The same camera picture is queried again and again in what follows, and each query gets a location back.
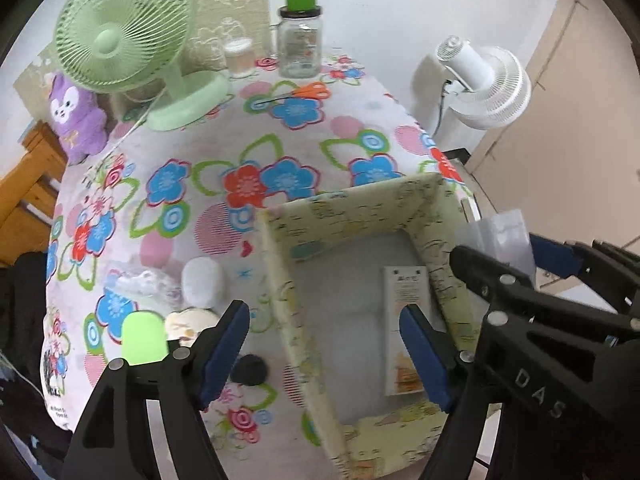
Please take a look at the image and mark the green desk fan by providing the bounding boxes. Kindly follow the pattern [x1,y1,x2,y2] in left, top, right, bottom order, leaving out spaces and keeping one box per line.
[54,0,232,132]

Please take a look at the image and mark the light green oval case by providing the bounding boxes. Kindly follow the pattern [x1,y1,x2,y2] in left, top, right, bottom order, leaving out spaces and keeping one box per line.
[121,311,168,367]

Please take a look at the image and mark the purple plush toy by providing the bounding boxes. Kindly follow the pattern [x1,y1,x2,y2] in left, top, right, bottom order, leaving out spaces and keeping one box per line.
[47,72,108,166]

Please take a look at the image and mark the white oval case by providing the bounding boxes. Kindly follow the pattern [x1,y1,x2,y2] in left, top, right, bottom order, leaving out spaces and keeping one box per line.
[181,257,224,308]

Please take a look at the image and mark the green fan white cord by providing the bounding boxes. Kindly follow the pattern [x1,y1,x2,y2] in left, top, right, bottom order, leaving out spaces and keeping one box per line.
[82,87,168,181]

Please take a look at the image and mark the orange handled scissors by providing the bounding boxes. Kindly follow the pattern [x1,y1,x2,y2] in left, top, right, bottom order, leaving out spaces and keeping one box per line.
[250,82,332,108]

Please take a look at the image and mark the black round cap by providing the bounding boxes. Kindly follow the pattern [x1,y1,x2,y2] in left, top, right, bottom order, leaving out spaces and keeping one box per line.
[230,354,269,386]

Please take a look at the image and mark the beige cabinet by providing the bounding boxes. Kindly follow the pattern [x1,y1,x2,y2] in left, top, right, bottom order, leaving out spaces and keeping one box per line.
[470,0,640,301]

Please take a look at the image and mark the wooden chair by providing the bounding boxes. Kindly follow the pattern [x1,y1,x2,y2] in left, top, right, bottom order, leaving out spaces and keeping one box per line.
[0,122,68,268]

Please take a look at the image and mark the yellow-green fabric storage box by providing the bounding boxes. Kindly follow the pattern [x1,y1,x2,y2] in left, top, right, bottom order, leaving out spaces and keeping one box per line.
[255,174,488,476]

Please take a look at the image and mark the white fan black cable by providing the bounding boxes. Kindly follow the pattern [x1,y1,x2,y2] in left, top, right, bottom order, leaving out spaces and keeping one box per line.
[430,77,453,136]

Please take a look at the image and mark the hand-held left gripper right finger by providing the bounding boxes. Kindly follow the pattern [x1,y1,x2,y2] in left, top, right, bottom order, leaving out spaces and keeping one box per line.
[400,304,506,480]

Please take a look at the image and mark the white booklet with orange print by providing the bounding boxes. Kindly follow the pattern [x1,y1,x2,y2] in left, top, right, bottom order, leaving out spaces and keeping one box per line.
[382,266,433,397]

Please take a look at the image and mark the glass jar with green lid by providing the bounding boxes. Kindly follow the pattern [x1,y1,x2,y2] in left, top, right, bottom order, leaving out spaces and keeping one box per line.
[276,0,325,79]

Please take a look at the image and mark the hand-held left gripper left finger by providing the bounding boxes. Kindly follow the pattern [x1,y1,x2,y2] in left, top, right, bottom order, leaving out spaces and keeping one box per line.
[62,300,250,480]

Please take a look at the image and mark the cotton swab jar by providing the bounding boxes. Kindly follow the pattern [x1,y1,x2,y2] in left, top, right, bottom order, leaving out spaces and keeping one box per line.
[223,37,256,79]

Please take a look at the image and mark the white standing fan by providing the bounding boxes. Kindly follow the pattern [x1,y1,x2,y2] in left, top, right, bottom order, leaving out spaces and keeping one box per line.
[434,35,532,131]

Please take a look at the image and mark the cream round bear case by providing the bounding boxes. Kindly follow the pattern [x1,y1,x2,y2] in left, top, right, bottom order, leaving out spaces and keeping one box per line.
[164,306,221,346]

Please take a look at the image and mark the floral tablecloth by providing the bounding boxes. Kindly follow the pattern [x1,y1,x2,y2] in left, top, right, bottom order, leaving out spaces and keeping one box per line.
[39,50,481,461]

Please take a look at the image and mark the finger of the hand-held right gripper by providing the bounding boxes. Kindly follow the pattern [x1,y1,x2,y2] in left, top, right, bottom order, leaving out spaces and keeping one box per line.
[449,245,640,421]
[530,234,640,318]

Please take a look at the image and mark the black clothing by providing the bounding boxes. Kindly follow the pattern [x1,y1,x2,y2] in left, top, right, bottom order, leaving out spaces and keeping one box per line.
[0,250,76,480]

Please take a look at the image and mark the clear bag with white cable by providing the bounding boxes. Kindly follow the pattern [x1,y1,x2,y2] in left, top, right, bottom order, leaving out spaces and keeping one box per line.
[102,260,183,313]

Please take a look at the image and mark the white printed bag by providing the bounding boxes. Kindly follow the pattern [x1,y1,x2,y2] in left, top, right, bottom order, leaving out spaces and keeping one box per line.
[39,305,76,431]

